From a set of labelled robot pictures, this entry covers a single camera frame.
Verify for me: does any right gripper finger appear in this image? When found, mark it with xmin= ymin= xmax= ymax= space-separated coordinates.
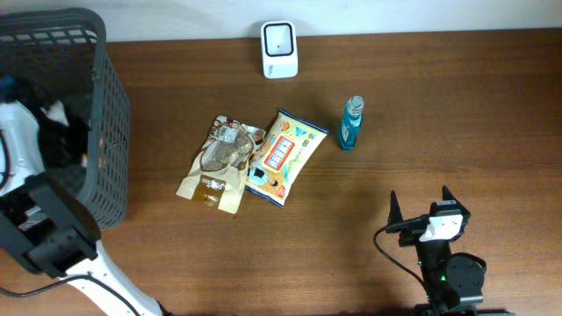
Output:
xmin=441 ymin=185 xmax=468 ymax=213
xmin=387 ymin=190 xmax=403 ymax=225

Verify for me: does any brown cookie snack pouch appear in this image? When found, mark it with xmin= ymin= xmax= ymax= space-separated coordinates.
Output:
xmin=176 ymin=116 xmax=266 ymax=214

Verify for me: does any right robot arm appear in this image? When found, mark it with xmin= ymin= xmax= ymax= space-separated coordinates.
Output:
xmin=373 ymin=186 xmax=510 ymax=316

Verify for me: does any blue mouthwash bottle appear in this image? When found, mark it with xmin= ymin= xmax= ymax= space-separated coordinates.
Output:
xmin=338 ymin=96 xmax=364 ymax=152

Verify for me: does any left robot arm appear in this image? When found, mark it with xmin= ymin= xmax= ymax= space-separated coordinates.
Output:
xmin=1 ymin=75 xmax=168 ymax=315

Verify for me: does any yellow wet wipes pack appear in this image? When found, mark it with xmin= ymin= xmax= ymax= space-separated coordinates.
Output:
xmin=246 ymin=109 xmax=328 ymax=208

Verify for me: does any dark grey plastic basket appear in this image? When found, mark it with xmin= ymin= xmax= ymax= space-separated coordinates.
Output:
xmin=1 ymin=8 xmax=131 ymax=230

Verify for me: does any white barcode scanner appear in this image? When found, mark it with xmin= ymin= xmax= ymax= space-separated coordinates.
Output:
xmin=260 ymin=21 xmax=299 ymax=79

